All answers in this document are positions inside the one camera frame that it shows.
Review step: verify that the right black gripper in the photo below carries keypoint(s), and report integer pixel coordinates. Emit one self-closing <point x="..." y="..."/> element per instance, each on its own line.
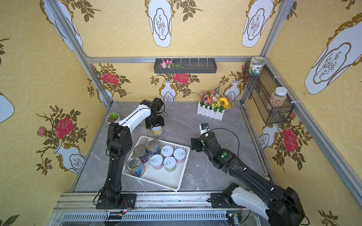
<point x="196" y="144"/>

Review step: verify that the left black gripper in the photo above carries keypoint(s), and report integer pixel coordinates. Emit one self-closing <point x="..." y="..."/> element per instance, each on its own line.
<point x="155" y="124"/>

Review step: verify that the small yellow can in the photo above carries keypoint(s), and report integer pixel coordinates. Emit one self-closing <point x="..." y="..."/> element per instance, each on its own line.
<point x="157" y="130"/>

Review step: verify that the large blue can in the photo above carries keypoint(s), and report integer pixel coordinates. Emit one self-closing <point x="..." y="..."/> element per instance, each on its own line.
<point x="135" y="166"/>
<point x="152" y="147"/>

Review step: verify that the small pink can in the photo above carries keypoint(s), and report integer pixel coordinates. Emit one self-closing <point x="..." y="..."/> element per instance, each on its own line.
<point x="179" y="155"/>

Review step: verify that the small orange can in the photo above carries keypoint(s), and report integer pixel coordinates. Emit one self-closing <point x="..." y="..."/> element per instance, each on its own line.
<point x="167" y="151"/>

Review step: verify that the dark red label can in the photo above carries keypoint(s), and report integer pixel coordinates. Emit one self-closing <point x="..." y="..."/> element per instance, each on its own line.
<point x="141" y="152"/>

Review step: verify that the small white lid can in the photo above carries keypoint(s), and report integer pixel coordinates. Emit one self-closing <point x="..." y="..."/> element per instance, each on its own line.
<point x="157" y="161"/>

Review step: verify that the small green can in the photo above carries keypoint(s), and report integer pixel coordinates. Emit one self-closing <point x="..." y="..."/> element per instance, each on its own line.
<point x="170" y="164"/>

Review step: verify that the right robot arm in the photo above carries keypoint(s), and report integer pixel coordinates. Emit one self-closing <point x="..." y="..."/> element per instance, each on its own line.
<point x="281" y="207"/>

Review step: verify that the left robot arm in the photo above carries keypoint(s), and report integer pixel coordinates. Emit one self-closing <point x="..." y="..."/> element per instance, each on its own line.
<point x="119" y="143"/>

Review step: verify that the flower box white fence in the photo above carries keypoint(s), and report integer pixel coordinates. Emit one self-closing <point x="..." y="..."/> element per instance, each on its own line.
<point x="212" y="105"/>

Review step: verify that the white potted succulent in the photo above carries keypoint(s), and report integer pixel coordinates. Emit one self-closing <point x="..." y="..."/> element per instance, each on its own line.
<point x="113" y="117"/>

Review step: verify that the small pink flowers on shelf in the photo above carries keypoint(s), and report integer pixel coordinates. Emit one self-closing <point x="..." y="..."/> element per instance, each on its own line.
<point x="169" y="64"/>

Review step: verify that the clear jar white lid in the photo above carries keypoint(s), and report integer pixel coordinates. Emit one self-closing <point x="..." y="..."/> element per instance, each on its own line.
<point x="277" y="98"/>

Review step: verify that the jar with green label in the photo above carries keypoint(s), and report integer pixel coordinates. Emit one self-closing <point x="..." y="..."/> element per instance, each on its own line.
<point x="256" y="65"/>

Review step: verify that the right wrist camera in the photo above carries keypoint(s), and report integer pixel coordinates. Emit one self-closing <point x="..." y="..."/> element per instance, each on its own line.
<point x="204" y="128"/>

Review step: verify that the grey wall shelf tray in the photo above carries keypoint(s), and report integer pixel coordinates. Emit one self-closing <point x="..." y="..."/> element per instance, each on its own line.
<point x="189" y="65"/>

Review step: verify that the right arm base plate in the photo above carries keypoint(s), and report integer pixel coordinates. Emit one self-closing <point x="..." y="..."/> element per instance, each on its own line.
<point x="220" y="200"/>

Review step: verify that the black wire wall basket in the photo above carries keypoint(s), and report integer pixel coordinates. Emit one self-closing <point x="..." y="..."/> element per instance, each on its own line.
<point x="261" y="88"/>

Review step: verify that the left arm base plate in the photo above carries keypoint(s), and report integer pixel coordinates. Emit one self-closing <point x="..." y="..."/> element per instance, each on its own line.
<point x="125" y="200"/>

